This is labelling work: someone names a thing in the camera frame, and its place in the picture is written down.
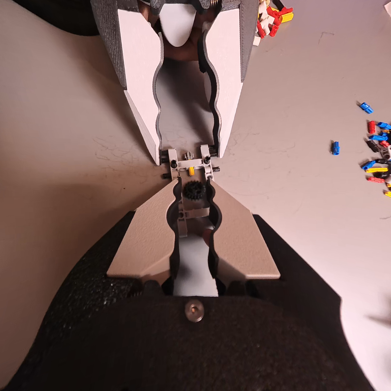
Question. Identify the grey lego assembly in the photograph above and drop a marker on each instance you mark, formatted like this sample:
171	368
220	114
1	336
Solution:
178	158

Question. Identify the dark cloth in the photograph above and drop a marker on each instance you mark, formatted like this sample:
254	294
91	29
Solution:
61	15

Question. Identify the pile of mixed coloured lego pieces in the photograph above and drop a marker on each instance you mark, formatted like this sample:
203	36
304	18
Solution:
377	152

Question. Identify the pile of red white lego pieces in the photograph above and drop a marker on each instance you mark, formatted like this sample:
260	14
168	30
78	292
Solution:
272	21

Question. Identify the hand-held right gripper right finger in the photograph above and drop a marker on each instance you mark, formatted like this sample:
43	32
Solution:
241	244

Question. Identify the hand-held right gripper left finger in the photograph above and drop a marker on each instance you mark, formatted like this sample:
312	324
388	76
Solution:
146	241

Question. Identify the person's left hand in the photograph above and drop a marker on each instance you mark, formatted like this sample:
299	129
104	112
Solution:
183	54

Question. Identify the black lego gear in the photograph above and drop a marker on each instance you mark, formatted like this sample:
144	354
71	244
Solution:
192	191

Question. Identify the blue lego pin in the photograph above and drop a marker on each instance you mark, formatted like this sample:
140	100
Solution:
366	107
335	148

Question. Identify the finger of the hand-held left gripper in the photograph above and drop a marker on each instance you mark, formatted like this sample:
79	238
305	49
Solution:
139	76
227	76

